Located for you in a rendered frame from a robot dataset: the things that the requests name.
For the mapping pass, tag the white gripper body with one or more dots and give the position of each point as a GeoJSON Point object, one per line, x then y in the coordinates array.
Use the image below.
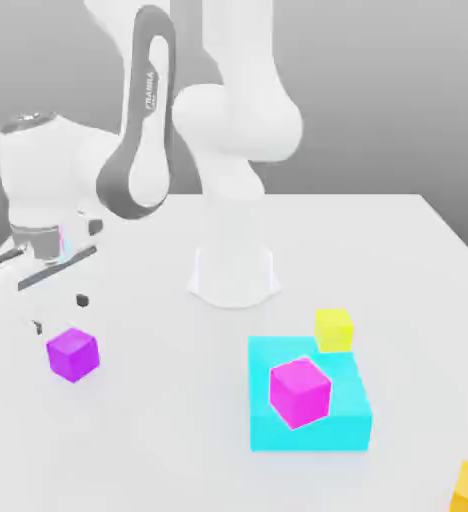
{"type": "Point", "coordinates": [58, 280]}

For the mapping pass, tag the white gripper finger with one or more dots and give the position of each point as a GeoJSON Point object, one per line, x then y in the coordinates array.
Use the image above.
{"type": "Point", "coordinates": [37, 328]}
{"type": "Point", "coordinates": [82, 300]}

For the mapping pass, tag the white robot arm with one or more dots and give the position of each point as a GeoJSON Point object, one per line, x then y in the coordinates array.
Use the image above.
{"type": "Point", "coordinates": [234, 120]}

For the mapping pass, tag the small purple cube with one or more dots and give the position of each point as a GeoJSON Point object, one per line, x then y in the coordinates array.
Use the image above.
{"type": "Point", "coordinates": [72, 356]}

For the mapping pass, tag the small magenta cube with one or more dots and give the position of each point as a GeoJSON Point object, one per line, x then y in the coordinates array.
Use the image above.
{"type": "Point", "coordinates": [300, 394]}

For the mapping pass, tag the small yellow cube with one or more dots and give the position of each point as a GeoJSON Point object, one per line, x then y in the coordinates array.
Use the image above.
{"type": "Point", "coordinates": [333, 331]}

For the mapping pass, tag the large cyan box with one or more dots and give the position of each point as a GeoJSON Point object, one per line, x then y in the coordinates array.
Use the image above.
{"type": "Point", "coordinates": [350, 424]}

